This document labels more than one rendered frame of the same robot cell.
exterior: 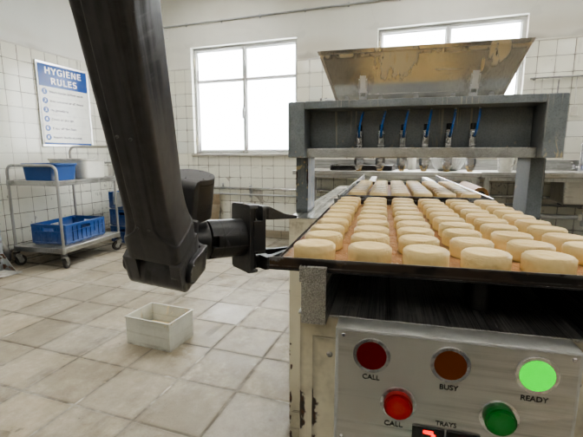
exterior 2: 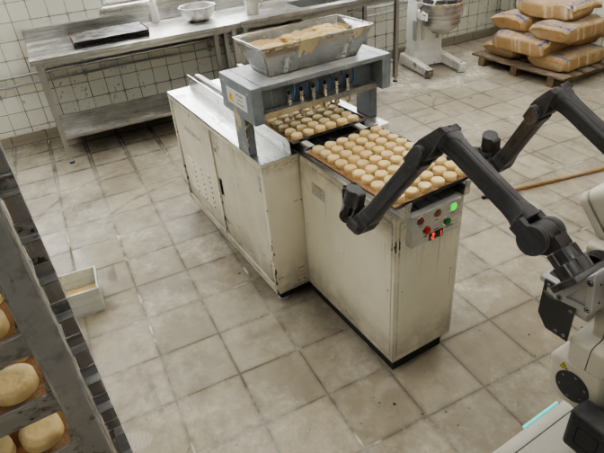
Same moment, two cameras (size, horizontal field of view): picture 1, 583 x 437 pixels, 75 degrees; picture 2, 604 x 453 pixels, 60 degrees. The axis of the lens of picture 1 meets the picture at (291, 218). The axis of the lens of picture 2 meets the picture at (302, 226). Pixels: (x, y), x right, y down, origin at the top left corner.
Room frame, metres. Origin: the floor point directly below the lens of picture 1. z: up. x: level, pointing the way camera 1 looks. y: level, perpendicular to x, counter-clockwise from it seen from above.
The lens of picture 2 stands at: (-0.49, 1.28, 1.88)
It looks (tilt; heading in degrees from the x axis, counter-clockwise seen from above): 34 degrees down; 318
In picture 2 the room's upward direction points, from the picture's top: 5 degrees counter-clockwise
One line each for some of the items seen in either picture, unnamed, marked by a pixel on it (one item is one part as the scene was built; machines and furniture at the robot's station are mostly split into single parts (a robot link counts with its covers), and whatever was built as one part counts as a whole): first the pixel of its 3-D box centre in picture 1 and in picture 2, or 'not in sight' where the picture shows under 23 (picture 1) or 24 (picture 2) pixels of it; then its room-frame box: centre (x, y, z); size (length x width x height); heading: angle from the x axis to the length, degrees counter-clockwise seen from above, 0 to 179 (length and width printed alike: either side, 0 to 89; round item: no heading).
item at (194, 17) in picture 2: (448, 164); (198, 13); (3.72, -1.51, 0.94); 0.33 x 0.33 x 0.12
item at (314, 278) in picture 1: (364, 198); (272, 126); (1.37, -0.26, 0.87); 2.01 x 0.03 x 0.07; 166
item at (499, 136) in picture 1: (410, 160); (307, 98); (1.23, -0.38, 1.01); 0.72 x 0.33 x 0.34; 76
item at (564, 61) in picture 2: not in sight; (568, 56); (1.47, -4.28, 0.19); 0.72 x 0.42 x 0.15; 75
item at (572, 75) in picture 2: not in sight; (540, 62); (1.76, -4.36, 0.06); 1.20 x 0.80 x 0.11; 163
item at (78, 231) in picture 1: (70, 229); not in sight; (3.80, 2.24, 0.28); 0.56 x 0.38 x 0.20; 169
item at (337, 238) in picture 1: (324, 240); not in sight; (0.50, -0.04, 0.91); 0.05 x 0.05 x 0.02
